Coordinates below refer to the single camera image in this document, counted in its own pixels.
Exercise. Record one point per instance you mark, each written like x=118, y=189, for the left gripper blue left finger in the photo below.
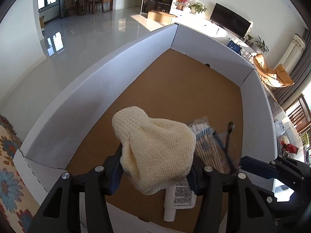
x=60, y=210

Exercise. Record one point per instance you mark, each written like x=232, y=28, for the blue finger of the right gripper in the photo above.
x=258, y=168

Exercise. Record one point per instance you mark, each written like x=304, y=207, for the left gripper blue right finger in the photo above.
x=246, y=212

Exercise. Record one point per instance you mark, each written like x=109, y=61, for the red snack packet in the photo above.
x=290, y=148

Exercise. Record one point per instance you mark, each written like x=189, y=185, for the black frame eyeglasses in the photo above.
x=233, y=163

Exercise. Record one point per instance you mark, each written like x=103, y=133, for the bag of cotton swabs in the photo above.
x=209, y=145

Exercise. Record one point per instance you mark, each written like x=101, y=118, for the white lotion tube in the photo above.
x=177, y=197

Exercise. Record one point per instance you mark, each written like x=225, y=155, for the cream knitted cloth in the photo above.
x=283, y=140
x=156, y=153

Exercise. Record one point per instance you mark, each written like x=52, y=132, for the clear cartoon floss box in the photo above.
x=279, y=128

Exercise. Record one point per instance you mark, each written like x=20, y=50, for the floral patterned cushion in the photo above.
x=17, y=204

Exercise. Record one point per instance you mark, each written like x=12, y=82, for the wooden dining chair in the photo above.
x=299, y=115

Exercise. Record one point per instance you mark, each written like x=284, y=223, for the orange butterfly chair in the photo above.
x=277, y=77

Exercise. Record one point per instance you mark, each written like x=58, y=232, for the white standing air conditioner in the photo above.
x=293, y=53

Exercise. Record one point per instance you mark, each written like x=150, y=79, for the green potted plant right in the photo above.
x=262, y=47

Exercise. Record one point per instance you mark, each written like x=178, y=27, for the green potted plant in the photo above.
x=262, y=47
x=197, y=8

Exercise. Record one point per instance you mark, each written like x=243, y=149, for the blue shopping bag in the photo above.
x=234, y=47

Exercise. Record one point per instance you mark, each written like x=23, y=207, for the white cardboard storage box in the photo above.
x=172, y=73

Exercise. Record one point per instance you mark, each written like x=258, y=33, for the black television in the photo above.
x=230, y=20

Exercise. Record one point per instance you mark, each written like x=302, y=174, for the white tv console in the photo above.
x=206, y=27

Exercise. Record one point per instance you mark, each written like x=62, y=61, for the green potted plant left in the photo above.
x=197, y=8

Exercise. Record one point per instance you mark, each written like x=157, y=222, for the red flower plant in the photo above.
x=180, y=4

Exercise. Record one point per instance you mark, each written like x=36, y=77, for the brown cardboard box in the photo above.
x=161, y=17

